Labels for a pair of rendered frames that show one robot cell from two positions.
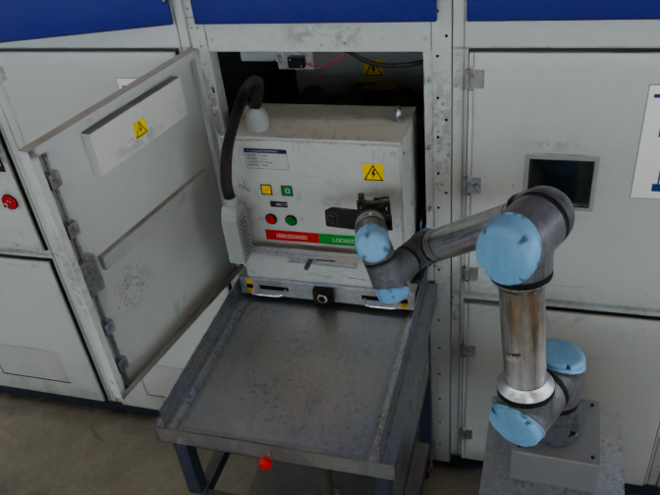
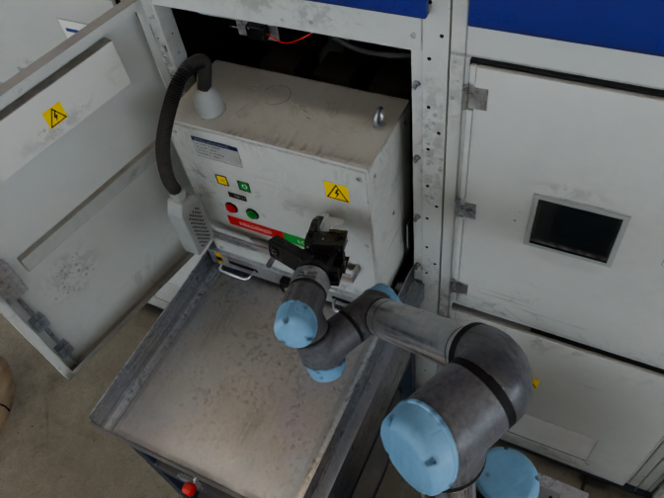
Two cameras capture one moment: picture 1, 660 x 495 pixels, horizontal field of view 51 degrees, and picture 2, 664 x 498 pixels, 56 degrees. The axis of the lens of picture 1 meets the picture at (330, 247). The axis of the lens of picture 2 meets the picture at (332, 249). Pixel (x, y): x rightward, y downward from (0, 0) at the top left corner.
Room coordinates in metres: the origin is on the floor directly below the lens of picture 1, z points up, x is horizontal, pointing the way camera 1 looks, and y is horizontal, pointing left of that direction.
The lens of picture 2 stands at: (0.70, -0.32, 2.24)
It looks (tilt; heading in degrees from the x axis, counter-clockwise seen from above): 52 degrees down; 14
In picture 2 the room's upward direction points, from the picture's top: 10 degrees counter-clockwise
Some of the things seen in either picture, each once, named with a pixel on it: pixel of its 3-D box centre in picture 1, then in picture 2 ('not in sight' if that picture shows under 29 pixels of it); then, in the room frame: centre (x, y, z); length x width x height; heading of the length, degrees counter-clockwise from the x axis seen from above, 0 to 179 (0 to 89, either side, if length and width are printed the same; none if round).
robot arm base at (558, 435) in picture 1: (552, 407); not in sight; (1.08, -0.47, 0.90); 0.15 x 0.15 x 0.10
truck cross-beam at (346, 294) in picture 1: (326, 288); (297, 277); (1.63, 0.02, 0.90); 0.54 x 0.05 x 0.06; 71
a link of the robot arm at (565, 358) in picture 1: (555, 372); (502, 487); (1.08, -0.47, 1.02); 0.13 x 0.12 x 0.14; 135
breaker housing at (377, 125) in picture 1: (340, 173); (325, 147); (1.86, -0.06, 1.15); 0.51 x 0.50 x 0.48; 161
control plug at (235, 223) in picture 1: (237, 230); (191, 219); (1.62, 0.25, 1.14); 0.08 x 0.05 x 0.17; 161
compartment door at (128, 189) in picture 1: (152, 220); (94, 203); (1.61, 0.47, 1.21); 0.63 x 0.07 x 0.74; 151
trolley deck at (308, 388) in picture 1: (309, 355); (266, 355); (1.43, 0.09, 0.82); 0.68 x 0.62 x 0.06; 161
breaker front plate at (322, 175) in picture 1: (315, 220); (278, 220); (1.62, 0.03, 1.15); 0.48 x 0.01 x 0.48; 71
